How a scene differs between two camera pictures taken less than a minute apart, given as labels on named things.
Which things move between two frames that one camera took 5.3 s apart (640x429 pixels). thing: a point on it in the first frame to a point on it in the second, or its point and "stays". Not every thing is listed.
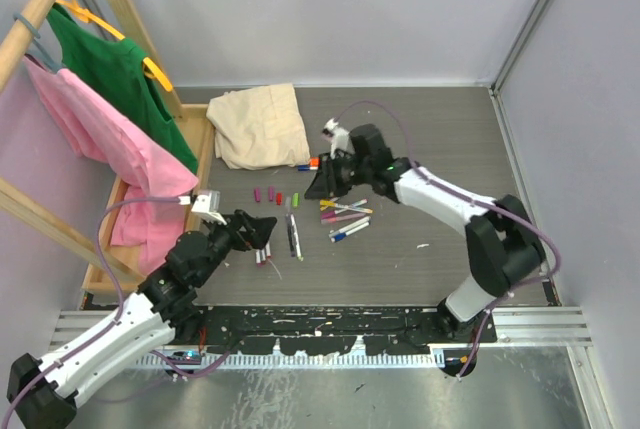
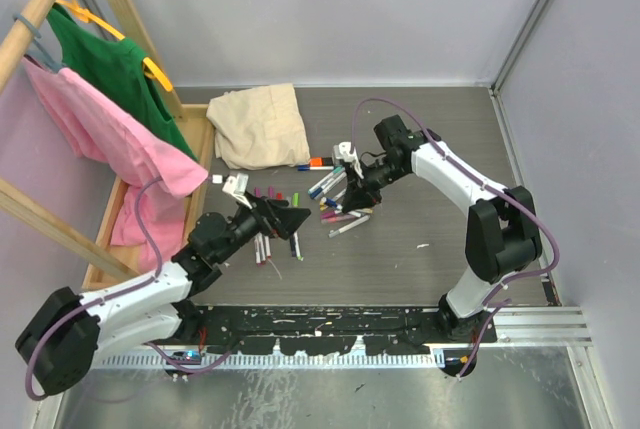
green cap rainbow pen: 296,238 stays
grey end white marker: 349,227 stays
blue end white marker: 335,238 to 358,212
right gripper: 326,183 to 358,195
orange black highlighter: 315,163 stays
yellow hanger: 86,16 stays
